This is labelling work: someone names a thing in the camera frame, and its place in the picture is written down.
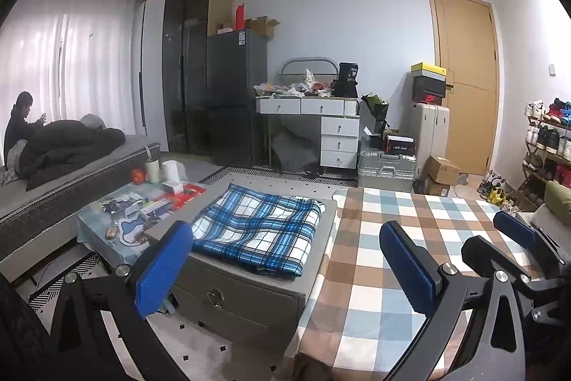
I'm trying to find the open cardboard box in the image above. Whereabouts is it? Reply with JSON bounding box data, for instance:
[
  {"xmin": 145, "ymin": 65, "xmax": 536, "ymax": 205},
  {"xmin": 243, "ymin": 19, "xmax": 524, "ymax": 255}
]
[{"xmin": 247, "ymin": 16, "xmax": 281, "ymax": 39}]

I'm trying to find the grey pillow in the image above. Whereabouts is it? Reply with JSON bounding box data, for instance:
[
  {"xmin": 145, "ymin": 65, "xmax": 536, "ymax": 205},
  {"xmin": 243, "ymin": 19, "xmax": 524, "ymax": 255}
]
[{"xmin": 80, "ymin": 113, "xmax": 108, "ymax": 130}]

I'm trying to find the dark grey duvet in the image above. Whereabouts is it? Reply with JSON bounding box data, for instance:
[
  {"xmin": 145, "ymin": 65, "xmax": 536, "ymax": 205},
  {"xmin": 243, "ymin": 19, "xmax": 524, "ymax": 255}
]
[{"xmin": 20, "ymin": 120, "xmax": 126, "ymax": 191}]

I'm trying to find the dark grey fridge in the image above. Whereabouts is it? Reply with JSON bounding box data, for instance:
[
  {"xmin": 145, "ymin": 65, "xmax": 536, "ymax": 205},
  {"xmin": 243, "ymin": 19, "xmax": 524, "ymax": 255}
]
[{"xmin": 206, "ymin": 29, "xmax": 268, "ymax": 168}]

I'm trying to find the dark cardboard box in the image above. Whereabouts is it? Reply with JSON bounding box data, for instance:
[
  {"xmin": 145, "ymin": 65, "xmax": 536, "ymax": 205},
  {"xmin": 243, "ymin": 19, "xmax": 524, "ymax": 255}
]
[{"xmin": 419, "ymin": 175, "xmax": 452, "ymax": 197}]

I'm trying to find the dark glass wardrobe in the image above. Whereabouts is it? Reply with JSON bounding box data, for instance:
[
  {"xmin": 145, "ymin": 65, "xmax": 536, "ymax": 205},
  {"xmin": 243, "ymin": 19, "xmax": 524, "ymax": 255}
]
[{"xmin": 163, "ymin": 0, "xmax": 235, "ymax": 156}]

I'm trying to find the white suitcase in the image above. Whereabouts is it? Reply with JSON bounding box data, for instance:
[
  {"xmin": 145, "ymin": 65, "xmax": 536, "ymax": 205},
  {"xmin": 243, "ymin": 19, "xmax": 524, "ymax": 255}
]
[{"xmin": 413, "ymin": 102, "xmax": 450, "ymax": 181}]

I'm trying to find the row of shoes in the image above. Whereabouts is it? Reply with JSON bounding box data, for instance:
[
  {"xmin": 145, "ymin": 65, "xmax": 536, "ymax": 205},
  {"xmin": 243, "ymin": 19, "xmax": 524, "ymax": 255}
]
[{"xmin": 524, "ymin": 97, "xmax": 571, "ymax": 190}]

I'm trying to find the red flat packet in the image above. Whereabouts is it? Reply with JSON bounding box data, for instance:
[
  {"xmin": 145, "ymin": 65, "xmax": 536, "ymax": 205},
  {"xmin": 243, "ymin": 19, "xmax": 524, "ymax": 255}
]
[{"xmin": 166, "ymin": 182, "xmax": 207, "ymax": 210}]

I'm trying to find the white desk with drawers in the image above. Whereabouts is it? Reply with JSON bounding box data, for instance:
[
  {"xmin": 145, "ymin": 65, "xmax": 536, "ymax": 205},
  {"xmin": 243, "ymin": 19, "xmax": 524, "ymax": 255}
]
[{"xmin": 255, "ymin": 95, "xmax": 361, "ymax": 170}]

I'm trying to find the brown cardboard box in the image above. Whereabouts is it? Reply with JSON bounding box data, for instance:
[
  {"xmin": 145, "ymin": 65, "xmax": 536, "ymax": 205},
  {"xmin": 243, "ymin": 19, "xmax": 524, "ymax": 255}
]
[{"xmin": 426, "ymin": 155, "xmax": 461, "ymax": 185}]

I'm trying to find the brown checkered cloth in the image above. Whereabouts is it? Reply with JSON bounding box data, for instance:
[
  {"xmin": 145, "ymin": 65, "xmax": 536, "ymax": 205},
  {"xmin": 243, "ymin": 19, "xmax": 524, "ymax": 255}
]
[{"xmin": 285, "ymin": 187, "xmax": 563, "ymax": 381}]

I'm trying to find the blue white shaped mat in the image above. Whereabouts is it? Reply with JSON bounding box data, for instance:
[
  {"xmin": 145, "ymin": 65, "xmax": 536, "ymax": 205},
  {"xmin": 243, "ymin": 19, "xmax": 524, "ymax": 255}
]
[{"xmin": 116, "ymin": 214, "xmax": 152, "ymax": 245}]

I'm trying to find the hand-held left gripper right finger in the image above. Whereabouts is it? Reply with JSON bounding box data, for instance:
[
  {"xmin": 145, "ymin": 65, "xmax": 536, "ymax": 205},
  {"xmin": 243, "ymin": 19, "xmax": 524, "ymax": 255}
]
[{"xmin": 379, "ymin": 221, "xmax": 527, "ymax": 381}]

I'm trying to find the wooden door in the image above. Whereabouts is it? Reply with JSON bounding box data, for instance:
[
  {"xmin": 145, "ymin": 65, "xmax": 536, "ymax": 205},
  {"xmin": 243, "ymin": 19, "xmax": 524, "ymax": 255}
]
[{"xmin": 427, "ymin": 0, "xmax": 499, "ymax": 176}]

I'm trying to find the white cushion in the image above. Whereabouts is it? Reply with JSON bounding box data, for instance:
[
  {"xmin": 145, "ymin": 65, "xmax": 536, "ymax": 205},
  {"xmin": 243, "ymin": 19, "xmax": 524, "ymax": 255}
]
[{"xmin": 531, "ymin": 202, "xmax": 571, "ymax": 240}]

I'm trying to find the grey drawer cabinet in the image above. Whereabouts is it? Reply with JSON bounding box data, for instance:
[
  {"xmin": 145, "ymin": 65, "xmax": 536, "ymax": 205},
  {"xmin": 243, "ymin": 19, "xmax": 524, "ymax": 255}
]
[{"xmin": 145, "ymin": 176, "xmax": 340, "ymax": 357}]

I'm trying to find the pile of desk clutter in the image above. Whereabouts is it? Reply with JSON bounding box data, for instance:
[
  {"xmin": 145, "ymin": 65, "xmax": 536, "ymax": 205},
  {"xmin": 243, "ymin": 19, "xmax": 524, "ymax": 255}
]
[{"xmin": 254, "ymin": 69, "xmax": 335, "ymax": 100}]

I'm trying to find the rounded mirror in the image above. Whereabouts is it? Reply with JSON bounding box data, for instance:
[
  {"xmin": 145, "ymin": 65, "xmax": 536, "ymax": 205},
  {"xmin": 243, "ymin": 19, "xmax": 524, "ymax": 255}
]
[{"xmin": 279, "ymin": 57, "xmax": 337, "ymax": 79}]

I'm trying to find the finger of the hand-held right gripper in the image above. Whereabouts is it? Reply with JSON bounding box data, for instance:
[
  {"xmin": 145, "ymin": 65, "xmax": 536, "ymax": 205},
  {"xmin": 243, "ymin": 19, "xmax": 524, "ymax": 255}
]
[
  {"xmin": 493, "ymin": 210, "xmax": 564, "ymax": 280},
  {"xmin": 461, "ymin": 235, "xmax": 565, "ymax": 326}
]

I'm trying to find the blue plaid shirt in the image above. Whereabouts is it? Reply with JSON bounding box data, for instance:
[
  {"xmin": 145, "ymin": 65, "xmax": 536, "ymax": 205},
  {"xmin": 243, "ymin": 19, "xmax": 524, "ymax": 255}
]
[{"xmin": 191, "ymin": 183, "xmax": 326, "ymax": 280}]

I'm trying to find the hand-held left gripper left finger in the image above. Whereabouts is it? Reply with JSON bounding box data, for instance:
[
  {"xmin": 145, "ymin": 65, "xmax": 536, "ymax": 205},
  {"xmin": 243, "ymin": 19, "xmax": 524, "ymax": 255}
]
[{"xmin": 27, "ymin": 221, "xmax": 193, "ymax": 381}]

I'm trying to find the olive green cushion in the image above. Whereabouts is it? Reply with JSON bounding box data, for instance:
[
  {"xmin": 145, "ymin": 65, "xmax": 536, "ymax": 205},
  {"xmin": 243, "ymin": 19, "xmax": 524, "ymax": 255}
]
[{"xmin": 543, "ymin": 180, "xmax": 571, "ymax": 212}]

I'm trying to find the low table with blue cloth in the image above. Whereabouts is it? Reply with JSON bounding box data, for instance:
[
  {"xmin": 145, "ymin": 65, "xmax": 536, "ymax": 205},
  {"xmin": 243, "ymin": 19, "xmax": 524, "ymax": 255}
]
[{"xmin": 78, "ymin": 180, "xmax": 208, "ymax": 270}]

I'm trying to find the white blue carton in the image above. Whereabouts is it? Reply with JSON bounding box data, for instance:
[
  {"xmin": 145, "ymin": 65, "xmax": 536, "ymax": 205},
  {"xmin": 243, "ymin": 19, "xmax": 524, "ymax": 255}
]
[{"xmin": 138, "ymin": 199, "xmax": 172, "ymax": 221}]

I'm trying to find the wrapped flower bouquet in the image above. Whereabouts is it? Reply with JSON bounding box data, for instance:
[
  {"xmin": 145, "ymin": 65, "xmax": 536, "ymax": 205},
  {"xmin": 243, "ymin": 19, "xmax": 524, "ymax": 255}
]
[{"xmin": 360, "ymin": 92, "xmax": 390, "ymax": 136}]

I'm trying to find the grey bed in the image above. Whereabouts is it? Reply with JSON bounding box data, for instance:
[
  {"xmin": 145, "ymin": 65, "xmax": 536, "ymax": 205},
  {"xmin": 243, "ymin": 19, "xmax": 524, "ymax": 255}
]
[{"xmin": 0, "ymin": 133, "xmax": 161, "ymax": 261}]

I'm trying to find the grey bag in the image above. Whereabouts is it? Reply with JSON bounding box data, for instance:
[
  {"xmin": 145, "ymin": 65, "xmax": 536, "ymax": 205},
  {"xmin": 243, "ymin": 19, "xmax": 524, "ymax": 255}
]
[{"xmin": 271, "ymin": 126, "xmax": 319, "ymax": 174}]

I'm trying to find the wooden shoe rack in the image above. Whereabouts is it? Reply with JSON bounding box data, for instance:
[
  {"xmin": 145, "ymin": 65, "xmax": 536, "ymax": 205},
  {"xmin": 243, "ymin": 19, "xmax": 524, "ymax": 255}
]
[{"xmin": 522, "ymin": 100, "xmax": 571, "ymax": 212}]

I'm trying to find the black paper bag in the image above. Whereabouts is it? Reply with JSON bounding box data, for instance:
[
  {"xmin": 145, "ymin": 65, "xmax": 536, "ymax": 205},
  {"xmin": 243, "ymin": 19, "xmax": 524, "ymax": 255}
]
[{"xmin": 332, "ymin": 62, "xmax": 360, "ymax": 98}]

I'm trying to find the black red printed box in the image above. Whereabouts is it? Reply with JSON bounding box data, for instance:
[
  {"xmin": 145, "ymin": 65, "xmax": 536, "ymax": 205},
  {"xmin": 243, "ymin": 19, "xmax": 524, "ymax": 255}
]
[{"xmin": 384, "ymin": 135, "xmax": 416, "ymax": 154}]

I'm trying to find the tall flat cardboard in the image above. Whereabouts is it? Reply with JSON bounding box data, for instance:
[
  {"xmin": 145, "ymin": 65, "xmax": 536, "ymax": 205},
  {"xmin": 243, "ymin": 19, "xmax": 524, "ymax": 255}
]
[{"xmin": 207, "ymin": 0, "xmax": 235, "ymax": 36}]

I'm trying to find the white curtain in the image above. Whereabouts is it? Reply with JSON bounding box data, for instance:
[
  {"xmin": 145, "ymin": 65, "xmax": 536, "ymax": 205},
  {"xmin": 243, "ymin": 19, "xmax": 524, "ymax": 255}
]
[{"xmin": 0, "ymin": 0, "xmax": 148, "ymax": 167}]

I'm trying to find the pile of sneakers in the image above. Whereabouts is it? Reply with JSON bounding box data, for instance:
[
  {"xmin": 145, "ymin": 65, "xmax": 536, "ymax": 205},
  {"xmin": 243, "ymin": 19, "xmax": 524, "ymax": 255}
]
[{"xmin": 477, "ymin": 170, "xmax": 509, "ymax": 205}]

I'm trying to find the silver suitcase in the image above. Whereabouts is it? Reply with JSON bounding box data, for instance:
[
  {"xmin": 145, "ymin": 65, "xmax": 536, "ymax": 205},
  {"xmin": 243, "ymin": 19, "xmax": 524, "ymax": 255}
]
[{"xmin": 357, "ymin": 149, "xmax": 418, "ymax": 192}]

